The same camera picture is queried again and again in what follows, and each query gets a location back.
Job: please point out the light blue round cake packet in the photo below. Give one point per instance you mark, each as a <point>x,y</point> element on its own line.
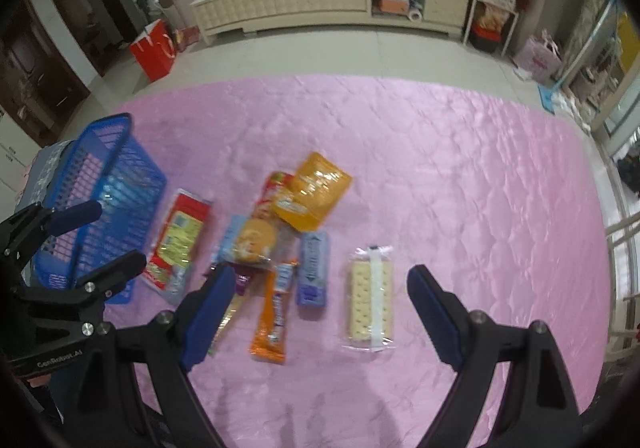
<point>250,240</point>

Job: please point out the orange box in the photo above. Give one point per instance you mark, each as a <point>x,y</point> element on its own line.
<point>392,4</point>

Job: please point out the pink gift bag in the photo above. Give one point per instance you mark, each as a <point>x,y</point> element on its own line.
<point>537,58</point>

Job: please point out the yellow orange snack packet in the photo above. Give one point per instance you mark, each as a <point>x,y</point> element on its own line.
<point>312,193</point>

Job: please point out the clear cracker packet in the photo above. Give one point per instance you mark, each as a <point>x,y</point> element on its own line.
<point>365,303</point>

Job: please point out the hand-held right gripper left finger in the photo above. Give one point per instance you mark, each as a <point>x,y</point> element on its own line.
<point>207,315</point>

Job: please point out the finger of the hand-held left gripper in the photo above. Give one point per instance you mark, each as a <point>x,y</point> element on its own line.
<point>117,273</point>
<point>75,214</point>

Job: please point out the red printed box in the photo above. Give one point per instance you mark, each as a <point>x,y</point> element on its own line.
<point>490,30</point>

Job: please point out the long orange snack packet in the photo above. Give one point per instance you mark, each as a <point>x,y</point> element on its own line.
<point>272,323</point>

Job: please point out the white paper roll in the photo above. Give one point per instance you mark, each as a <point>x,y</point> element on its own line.
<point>415,15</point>

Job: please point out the red paper bag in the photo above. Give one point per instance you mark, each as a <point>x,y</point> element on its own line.
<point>152,50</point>

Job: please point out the cream tufted tv cabinet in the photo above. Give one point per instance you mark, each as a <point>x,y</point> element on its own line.
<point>300,3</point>

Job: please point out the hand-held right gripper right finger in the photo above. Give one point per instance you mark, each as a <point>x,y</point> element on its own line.
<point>437,315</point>

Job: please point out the red orange snack packet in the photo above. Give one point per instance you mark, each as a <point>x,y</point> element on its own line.
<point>272,185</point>

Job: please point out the dark wooden door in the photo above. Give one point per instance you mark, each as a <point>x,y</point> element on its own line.
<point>85,13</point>

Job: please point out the pale purple-blue snack packet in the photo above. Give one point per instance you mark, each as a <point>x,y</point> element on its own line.
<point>312,273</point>

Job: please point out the green white snack packet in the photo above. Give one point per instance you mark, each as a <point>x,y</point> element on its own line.
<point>175,243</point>

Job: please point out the blue plastic mesh basket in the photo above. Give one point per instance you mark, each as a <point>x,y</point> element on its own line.
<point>135,188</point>

